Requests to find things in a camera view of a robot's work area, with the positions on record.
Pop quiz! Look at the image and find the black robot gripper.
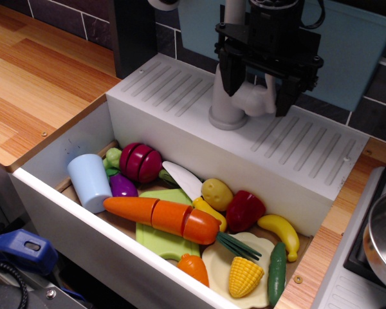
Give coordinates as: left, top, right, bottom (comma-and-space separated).
215, 1, 324, 117

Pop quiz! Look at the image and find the grey toy faucet with lever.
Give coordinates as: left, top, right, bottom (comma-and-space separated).
208, 0, 277, 131

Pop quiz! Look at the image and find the white toy sink unit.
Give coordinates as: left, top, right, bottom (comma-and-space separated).
11, 54, 368, 308

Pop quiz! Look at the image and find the yellow toy potato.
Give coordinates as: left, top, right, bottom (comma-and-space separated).
201, 178, 234, 212

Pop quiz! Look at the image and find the white toy knife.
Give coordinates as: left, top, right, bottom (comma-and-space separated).
162, 161, 202, 201

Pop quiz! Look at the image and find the red toy bell pepper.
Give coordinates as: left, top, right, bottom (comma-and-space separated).
226, 190, 266, 233

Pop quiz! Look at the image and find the dark red toy onion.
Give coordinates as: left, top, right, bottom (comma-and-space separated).
119, 143, 162, 183

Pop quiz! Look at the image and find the yellow toy banana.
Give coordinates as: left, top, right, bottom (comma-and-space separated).
257, 214, 300, 263

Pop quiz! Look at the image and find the large orange toy carrot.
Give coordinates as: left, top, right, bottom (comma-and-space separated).
102, 196, 262, 262

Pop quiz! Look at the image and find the purple toy eggplant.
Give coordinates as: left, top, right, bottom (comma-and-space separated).
106, 169, 138, 197

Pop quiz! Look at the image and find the cream toy plate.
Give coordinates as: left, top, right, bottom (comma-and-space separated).
202, 232, 274, 308

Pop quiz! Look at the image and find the green toy cutting board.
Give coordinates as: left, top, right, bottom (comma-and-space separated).
136, 189, 200, 262

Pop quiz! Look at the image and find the green toy cucumber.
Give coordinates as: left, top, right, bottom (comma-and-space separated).
268, 242, 287, 307

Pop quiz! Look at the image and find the light blue plastic cup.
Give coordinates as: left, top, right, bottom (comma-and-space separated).
67, 154, 112, 214

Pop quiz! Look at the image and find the yellow toy corn cob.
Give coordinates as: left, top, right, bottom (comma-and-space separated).
228, 257, 265, 298

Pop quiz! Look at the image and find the small orange toy carrot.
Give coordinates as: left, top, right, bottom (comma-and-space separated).
176, 254, 210, 287

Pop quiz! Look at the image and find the steel pot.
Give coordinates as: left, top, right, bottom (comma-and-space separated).
363, 194, 386, 286

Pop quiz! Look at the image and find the toy stove top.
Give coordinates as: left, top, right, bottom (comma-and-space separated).
311, 167, 386, 308

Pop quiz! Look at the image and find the blue clamp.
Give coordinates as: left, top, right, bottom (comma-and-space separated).
0, 229, 59, 276

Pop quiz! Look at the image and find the dark grey vertical post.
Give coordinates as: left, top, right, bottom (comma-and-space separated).
108, 0, 158, 79

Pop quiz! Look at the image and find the black braided cable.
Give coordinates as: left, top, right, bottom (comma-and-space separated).
0, 260, 29, 309

